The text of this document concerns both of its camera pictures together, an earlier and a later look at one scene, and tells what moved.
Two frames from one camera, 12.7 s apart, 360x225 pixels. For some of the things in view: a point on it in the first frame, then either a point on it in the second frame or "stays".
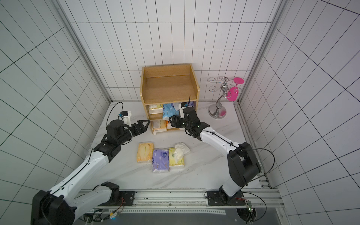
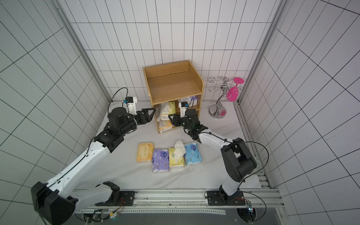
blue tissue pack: [168, 110] → [193, 153]
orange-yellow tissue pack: [145, 152] stays
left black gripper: [143, 129] → [140, 114]
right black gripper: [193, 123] stays
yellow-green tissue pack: [176, 154] stays
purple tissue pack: [160, 160] stays
